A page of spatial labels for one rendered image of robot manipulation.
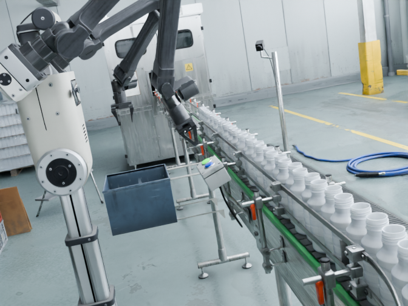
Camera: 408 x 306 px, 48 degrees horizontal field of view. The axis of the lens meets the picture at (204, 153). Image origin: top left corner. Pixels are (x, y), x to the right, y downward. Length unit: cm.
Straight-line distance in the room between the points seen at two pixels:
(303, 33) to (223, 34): 213
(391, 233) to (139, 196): 152
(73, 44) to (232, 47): 1082
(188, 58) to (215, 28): 573
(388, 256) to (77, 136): 105
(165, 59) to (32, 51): 40
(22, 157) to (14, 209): 325
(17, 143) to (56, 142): 661
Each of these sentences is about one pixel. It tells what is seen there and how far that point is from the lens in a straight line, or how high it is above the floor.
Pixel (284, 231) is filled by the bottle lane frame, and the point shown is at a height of 100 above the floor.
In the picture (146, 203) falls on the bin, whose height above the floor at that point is 85.
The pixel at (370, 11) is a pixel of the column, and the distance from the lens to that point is 1046.
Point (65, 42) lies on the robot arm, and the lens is 135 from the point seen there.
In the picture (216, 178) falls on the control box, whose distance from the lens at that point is 154.
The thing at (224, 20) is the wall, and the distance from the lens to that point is 1209.
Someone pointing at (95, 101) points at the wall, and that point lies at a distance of 1188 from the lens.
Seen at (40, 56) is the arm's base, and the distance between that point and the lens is 137.
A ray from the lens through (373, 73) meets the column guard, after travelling 1044.
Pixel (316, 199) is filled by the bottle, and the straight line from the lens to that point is 107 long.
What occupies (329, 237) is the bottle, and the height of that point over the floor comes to 106.
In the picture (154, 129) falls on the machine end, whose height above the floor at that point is 55.
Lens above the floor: 149
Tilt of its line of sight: 12 degrees down
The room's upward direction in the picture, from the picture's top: 10 degrees counter-clockwise
